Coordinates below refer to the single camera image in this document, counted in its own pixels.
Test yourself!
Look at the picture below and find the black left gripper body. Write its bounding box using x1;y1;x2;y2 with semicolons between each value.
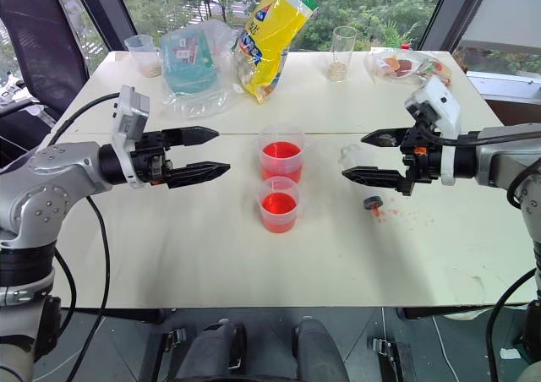
129;129;177;188

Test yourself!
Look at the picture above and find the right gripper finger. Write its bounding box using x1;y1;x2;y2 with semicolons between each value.
341;166;408;189
359;128;409;149

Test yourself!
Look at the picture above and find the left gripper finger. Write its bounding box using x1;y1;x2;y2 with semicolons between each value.
167;161;232;189
161;125;221;150

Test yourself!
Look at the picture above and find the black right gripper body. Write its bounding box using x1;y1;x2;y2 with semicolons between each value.
399;123;444;198

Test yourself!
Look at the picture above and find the tipped clear plastic cup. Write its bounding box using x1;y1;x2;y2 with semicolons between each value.
338;143;384;221

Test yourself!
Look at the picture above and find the large cup with red liquid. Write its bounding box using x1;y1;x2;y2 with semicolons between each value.
257;123;307;185

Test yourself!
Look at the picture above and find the small cup with red liquid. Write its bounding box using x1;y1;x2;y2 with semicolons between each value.
256;175;301;233

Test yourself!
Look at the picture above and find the clear measuring cup with grains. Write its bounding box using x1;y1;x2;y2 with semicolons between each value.
123;34;164;79

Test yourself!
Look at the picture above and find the teal box in plastic bag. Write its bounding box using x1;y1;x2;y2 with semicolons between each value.
159;18;238;119

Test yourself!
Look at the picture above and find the teal printed box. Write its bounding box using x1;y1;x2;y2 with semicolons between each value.
161;32;219;96

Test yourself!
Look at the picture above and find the clear bag of colourful sweets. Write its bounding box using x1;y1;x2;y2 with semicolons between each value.
363;45;456;90

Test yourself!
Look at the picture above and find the tall clear glass with grains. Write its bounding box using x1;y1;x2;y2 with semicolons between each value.
325;25;358;83

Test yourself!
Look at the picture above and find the yellow snack bag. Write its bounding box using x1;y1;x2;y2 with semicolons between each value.
233;0;320;106

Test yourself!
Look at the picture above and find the black mesh office chair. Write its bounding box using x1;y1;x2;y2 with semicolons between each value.
0;0;92;147

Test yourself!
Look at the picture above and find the black table foot with caster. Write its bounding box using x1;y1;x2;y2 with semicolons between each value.
366;334;418;382
161;325;188;354

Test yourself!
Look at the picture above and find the dark rounded shape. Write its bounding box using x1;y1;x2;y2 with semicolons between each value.
176;319;249;382
295;317;350;382

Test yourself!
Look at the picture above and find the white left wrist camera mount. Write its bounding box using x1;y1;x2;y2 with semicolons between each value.
110;85;151;189

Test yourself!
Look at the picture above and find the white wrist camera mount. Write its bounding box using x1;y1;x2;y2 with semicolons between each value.
404;75;462;187
110;85;151;189

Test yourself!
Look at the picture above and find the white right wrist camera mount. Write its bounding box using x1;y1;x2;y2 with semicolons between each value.
404;75;462;187

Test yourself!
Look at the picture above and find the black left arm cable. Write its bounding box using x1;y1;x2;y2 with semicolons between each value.
36;92;122;382

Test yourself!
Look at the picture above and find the thin white floor cable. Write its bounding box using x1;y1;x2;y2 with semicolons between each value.
429;314;461;382

